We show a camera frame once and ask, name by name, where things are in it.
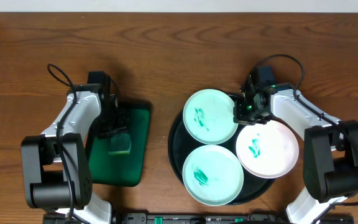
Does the green yellow sponge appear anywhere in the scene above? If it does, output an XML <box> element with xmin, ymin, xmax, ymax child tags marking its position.
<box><xmin>108</xmin><ymin>132</ymin><xmax>132</xmax><ymax>156</ymax></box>

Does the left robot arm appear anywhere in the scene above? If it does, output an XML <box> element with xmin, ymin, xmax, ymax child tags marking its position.
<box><xmin>21</xmin><ymin>83</ymin><xmax>122</xmax><ymax>223</ymax></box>

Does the green rectangular tray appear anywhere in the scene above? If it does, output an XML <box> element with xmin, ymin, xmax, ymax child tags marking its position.
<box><xmin>85</xmin><ymin>101</ymin><xmax>152</xmax><ymax>187</ymax></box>

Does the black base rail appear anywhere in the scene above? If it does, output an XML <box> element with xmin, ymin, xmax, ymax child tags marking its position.
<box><xmin>41</xmin><ymin>212</ymin><xmax>355</xmax><ymax>224</ymax></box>

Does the mint green plate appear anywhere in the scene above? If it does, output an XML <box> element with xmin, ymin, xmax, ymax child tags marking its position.
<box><xmin>182</xmin><ymin>89</ymin><xmax>238</xmax><ymax>144</ymax></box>
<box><xmin>182</xmin><ymin>145</ymin><xmax>244</xmax><ymax>207</ymax></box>

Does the white plate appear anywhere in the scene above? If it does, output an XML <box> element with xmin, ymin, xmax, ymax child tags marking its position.
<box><xmin>236</xmin><ymin>121</ymin><xmax>299</xmax><ymax>179</ymax></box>

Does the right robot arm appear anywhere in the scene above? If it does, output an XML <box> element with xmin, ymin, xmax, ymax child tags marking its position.
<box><xmin>234</xmin><ymin>82</ymin><xmax>358</xmax><ymax>223</ymax></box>

